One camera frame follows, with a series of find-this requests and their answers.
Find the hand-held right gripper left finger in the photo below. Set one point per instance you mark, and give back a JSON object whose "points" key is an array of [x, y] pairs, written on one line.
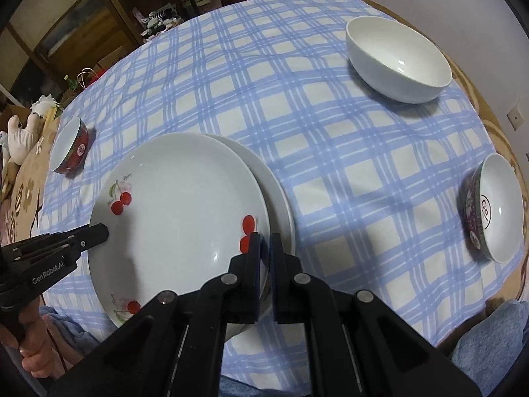
{"points": [[250, 264]]}

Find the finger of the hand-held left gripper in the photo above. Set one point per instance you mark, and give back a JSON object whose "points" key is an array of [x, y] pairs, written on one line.
{"points": [[93, 235]]}

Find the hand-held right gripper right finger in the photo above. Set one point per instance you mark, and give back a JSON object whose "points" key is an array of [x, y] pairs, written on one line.
{"points": [[281, 264]]}

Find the red patterned bowl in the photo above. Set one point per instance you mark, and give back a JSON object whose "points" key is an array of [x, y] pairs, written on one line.
{"points": [[500, 211], [66, 140]]}

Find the large white bowl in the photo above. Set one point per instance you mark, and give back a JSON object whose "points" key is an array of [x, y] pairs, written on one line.
{"points": [[396, 62]]}

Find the person's left hand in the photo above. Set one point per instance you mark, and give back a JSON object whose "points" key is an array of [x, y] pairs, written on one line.
{"points": [[36, 339]]}

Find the blue checked tablecloth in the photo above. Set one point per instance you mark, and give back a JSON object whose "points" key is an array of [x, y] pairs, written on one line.
{"points": [[330, 153]]}

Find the white frilly plush toy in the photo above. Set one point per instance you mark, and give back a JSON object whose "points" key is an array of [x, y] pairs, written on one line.
{"points": [[43, 105]]}

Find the green bottle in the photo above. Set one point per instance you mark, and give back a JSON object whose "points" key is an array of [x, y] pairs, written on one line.
{"points": [[69, 82]]}

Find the red paper bag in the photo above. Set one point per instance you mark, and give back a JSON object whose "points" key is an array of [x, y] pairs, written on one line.
{"points": [[100, 73]]}

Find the cardboard box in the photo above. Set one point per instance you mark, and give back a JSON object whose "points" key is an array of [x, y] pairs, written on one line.
{"points": [[109, 56]]}

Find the blue fleece cloth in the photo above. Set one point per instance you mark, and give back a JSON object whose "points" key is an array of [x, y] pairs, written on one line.
{"points": [[483, 339]]}

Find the wooden wardrobe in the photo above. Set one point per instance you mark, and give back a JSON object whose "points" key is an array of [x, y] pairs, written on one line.
{"points": [[62, 20]]}

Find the wicker basket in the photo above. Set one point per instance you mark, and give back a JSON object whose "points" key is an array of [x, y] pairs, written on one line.
{"points": [[159, 20]]}

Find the white wall socket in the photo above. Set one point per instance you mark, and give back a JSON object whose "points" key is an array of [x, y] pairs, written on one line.
{"points": [[515, 116]]}

